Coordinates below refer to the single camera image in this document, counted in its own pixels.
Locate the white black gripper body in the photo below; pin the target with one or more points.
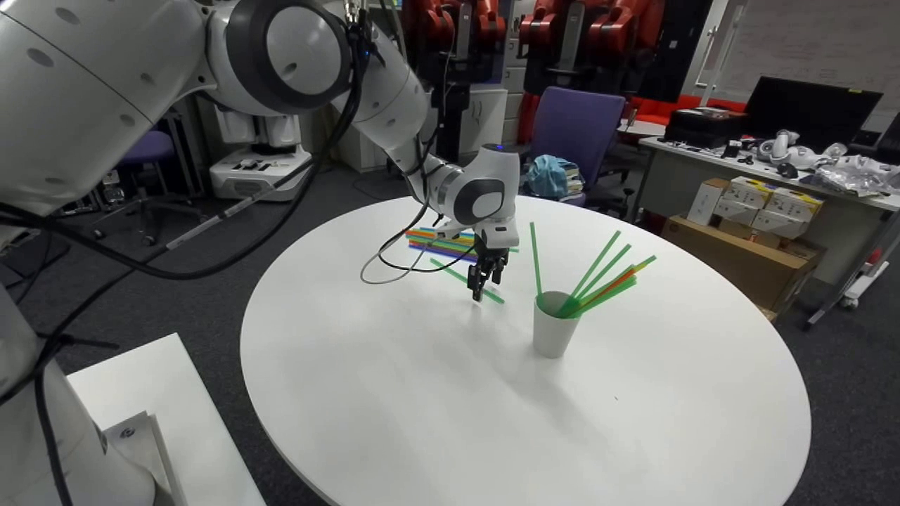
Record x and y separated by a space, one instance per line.
496 237

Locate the lone green straw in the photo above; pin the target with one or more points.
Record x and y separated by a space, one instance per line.
454 274

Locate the white robot base platform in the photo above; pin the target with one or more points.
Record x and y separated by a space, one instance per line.
178 410

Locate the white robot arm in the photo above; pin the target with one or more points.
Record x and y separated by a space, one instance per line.
113 102

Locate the green straw in cup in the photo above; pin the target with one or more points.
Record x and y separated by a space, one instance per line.
629 275
537 257
594 267
610 270

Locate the purple straw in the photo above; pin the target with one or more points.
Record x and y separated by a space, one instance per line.
441 249

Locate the yellow straw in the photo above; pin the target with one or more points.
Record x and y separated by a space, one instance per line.
434 237

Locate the white cup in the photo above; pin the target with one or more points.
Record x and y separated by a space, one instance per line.
555 326

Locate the orange straw in cup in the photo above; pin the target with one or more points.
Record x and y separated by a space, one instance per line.
620 278

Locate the blue cloth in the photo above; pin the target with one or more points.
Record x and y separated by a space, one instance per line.
553 176

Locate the purple office chair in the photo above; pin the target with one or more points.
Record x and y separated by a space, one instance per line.
577 126

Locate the white office desk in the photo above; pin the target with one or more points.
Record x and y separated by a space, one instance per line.
676 173

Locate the red tray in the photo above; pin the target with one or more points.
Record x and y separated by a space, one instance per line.
656 105

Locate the red industrial robot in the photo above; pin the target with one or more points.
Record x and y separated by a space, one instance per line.
559 22
629 36
459 20

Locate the black box device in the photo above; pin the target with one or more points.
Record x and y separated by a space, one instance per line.
705 126

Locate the brown cardboard box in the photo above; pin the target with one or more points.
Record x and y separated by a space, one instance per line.
740 257

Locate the white packaged goods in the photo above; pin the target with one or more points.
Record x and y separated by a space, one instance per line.
762 205

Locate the black monitor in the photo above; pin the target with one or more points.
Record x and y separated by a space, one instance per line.
811 107

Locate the small purple chair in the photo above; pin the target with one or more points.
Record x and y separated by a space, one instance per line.
150 149

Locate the crumpled white plastic bags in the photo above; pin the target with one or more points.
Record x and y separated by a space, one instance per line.
859 176

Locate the white pedestal device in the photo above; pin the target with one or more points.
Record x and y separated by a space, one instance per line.
262 170

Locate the grey metal bracket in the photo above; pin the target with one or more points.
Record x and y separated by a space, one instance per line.
143 451

